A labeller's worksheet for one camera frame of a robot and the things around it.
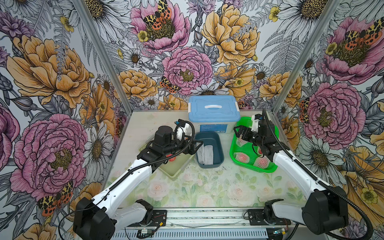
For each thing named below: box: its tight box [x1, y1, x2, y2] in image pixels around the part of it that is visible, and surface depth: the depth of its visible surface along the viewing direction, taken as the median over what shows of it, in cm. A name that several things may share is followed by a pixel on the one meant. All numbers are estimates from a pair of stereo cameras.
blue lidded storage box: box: [188, 95, 241, 134], surface depth 101 cm
